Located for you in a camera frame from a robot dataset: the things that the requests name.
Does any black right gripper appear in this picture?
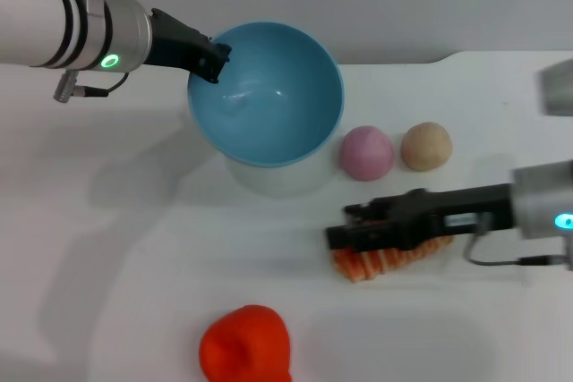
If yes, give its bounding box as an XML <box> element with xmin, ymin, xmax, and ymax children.
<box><xmin>325</xmin><ymin>182</ymin><xmax>517</xmax><ymax>252</ymax></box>

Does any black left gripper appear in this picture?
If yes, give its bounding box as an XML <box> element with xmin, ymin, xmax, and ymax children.
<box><xmin>144</xmin><ymin>7</ymin><xmax>234</xmax><ymax>85</ymax></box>

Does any blue plastic bowl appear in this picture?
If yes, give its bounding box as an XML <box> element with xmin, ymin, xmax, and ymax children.
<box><xmin>186</xmin><ymin>21</ymin><xmax>346</xmax><ymax>170</ymax></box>

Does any orange toy mandarin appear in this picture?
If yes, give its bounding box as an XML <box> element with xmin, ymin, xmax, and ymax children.
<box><xmin>199</xmin><ymin>304</ymin><xmax>295</xmax><ymax>382</ymax></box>

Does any orange striped bread loaf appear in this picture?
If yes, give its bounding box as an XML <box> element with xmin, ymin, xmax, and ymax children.
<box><xmin>329</xmin><ymin>236</ymin><xmax>454</xmax><ymax>285</ymax></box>

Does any pink round bun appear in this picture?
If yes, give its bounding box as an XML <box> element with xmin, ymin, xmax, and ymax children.
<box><xmin>338</xmin><ymin>125</ymin><xmax>396</xmax><ymax>183</ymax></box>

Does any beige round bun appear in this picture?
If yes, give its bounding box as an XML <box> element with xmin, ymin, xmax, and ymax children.
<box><xmin>399</xmin><ymin>121</ymin><xmax>454</xmax><ymax>173</ymax></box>

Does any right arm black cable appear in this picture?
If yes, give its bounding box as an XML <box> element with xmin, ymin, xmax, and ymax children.
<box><xmin>463</xmin><ymin>215</ymin><xmax>569</xmax><ymax>267</ymax></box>

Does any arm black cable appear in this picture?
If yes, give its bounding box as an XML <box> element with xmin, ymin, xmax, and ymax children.
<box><xmin>53</xmin><ymin>70</ymin><xmax>132</xmax><ymax>104</ymax></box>
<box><xmin>463</xmin><ymin>215</ymin><xmax>569</xmax><ymax>267</ymax></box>

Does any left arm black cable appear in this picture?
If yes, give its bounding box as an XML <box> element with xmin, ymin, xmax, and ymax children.
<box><xmin>53</xmin><ymin>70</ymin><xmax>132</xmax><ymax>104</ymax></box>

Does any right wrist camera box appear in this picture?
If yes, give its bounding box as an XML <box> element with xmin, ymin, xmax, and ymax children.
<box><xmin>538</xmin><ymin>58</ymin><xmax>573</xmax><ymax>118</ymax></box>

